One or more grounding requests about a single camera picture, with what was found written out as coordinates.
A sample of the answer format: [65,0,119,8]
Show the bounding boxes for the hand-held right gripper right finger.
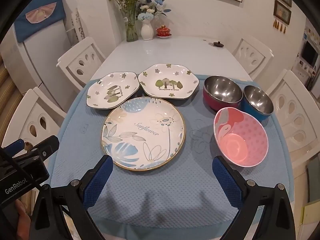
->
[212,156,297,240]

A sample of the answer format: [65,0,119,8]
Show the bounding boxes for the glass vase with dried flowers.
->
[106,0,140,42]

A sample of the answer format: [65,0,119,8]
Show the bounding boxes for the hanging yellow tassels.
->
[272,19,287,33]

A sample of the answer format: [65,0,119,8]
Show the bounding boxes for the hexagonal tree print plate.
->
[86,72,140,110]
[137,64,200,100]

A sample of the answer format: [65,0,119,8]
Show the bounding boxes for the pink cartoon bowl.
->
[213,107,269,168]

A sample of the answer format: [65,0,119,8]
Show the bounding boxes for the white vase with blue flowers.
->
[136,0,172,41]

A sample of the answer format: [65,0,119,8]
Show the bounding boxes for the pale yellow board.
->
[302,204,320,230]

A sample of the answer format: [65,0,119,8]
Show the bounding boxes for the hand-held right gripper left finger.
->
[30,154,114,240]

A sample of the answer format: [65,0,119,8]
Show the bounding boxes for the white carved shelf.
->
[66,7,87,48]

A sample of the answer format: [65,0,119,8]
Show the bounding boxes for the blue steel bowl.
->
[242,85,274,122]

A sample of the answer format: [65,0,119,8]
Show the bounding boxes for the white carved dining chair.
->
[265,69,320,170]
[0,87,68,155]
[232,38,273,80]
[57,37,107,90]

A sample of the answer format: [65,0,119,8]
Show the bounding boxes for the white refrigerator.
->
[0,17,83,100]

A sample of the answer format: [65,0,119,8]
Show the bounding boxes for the red lidded teacup with saucer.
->
[156,25,172,38]

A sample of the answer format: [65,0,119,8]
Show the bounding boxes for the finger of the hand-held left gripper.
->
[25,135,60,159]
[1,139,27,157]

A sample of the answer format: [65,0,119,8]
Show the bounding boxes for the person's left hand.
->
[15,200,32,230]

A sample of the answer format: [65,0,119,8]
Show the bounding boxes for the red steel bowl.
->
[203,75,243,112]

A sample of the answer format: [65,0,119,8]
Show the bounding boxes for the light blue textured mat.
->
[49,74,293,228]

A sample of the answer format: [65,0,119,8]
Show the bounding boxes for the television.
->
[301,41,319,67]

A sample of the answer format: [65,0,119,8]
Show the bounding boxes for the blue refrigerator cover cloth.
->
[14,0,66,43]

